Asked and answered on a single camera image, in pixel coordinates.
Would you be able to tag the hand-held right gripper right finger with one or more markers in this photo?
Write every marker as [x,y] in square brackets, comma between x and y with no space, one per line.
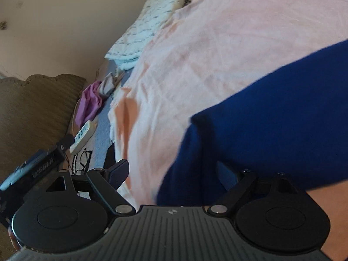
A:
[240,186]

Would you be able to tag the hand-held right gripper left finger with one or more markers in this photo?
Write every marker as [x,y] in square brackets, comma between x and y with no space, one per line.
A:
[119,171]

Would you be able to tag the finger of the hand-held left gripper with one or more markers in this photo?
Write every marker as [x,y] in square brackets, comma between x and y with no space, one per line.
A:
[65,142]

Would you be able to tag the dark blue garment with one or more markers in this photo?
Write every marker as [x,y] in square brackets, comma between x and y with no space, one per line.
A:
[266,119]

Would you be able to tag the white remote control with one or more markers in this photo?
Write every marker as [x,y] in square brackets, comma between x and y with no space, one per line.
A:
[82,136]

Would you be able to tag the black eyeglasses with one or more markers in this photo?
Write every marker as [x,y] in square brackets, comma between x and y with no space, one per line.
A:
[83,160]

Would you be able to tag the brown padded headboard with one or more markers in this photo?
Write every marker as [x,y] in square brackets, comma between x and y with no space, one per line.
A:
[35,114]

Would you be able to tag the grey-blue mattress sheet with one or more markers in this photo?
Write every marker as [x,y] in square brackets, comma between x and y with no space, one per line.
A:
[104,130]

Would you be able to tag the purple cloth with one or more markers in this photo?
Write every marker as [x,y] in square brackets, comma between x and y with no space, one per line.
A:
[88,103]

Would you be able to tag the beige crumpled cloth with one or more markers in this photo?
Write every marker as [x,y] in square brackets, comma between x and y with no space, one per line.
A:
[107,84]

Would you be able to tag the pink bed sheet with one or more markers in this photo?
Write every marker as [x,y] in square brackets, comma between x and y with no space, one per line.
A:
[217,54]

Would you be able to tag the white patterned blanket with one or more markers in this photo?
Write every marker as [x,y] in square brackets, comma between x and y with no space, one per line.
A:
[148,24]

